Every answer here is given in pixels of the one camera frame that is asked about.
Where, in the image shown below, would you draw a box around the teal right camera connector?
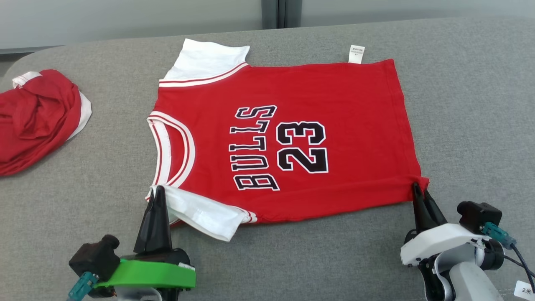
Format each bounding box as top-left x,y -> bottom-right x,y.
481,222 -> 517,250

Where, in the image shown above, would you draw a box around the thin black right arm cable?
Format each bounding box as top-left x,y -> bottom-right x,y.
504,244 -> 535,293

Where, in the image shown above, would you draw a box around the white cable label tag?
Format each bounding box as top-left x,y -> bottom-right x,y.
514,280 -> 535,301

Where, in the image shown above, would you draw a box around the right gripper, white cover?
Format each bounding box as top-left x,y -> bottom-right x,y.
400,182 -> 490,301

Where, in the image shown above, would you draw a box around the red Bulls 23 jersey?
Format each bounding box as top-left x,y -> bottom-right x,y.
145,38 -> 430,242

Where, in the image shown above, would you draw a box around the grey partition post, two feet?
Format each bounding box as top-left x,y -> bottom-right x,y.
261,0 -> 302,30

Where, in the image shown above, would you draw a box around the teal camera connector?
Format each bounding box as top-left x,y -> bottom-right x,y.
481,222 -> 517,250
67,272 -> 99,301

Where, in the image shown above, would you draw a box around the teal left camera connector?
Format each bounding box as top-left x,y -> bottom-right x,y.
67,272 -> 99,301

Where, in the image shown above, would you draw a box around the left gripper, green cover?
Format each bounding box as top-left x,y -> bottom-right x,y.
95,186 -> 196,301

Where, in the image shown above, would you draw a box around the red shorts with white trim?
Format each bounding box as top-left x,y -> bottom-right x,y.
0,69 -> 92,177

